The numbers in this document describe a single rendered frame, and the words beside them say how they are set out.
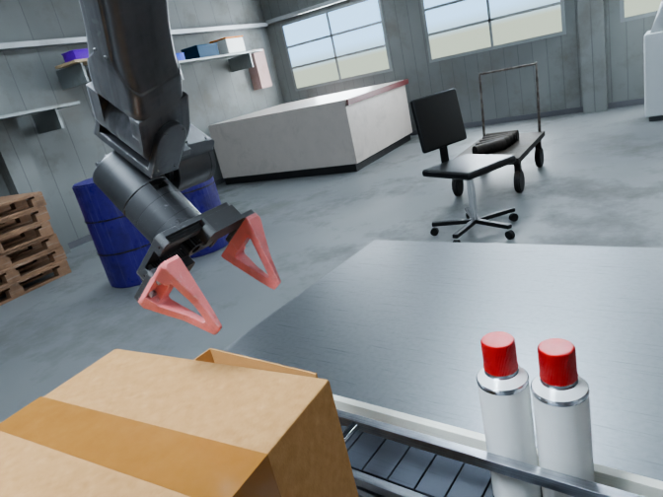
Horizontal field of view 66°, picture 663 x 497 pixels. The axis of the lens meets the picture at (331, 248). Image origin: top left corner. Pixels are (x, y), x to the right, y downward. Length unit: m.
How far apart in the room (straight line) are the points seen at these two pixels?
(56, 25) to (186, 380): 7.14
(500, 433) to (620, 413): 0.32
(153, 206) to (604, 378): 0.72
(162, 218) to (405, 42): 8.67
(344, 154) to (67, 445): 6.70
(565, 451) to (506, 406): 0.06
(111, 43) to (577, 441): 0.53
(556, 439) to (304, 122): 6.90
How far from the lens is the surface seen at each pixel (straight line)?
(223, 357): 1.13
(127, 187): 0.54
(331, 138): 7.13
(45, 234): 5.84
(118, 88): 0.47
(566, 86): 8.54
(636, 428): 0.85
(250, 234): 0.55
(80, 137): 7.34
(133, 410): 0.52
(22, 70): 7.17
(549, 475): 0.58
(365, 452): 0.75
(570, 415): 0.55
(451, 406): 0.88
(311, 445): 0.45
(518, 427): 0.58
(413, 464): 0.72
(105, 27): 0.44
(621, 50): 8.45
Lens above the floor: 1.37
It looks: 19 degrees down
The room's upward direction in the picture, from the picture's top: 13 degrees counter-clockwise
